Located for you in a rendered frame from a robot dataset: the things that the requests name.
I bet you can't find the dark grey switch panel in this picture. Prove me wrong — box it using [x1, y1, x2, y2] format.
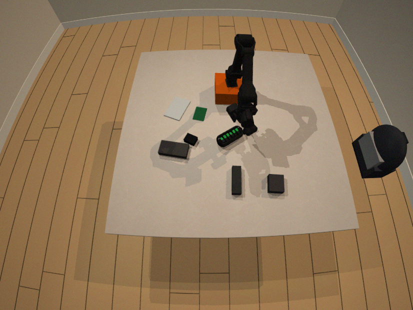
[216, 125, 243, 147]

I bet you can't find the green rectangular block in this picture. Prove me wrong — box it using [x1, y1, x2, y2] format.
[192, 106, 207, 121]

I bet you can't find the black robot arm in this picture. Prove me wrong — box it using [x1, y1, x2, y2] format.
[225, 34, 258, 128]

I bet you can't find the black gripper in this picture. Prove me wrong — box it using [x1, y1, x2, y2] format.
[226, 103, 258, 136]

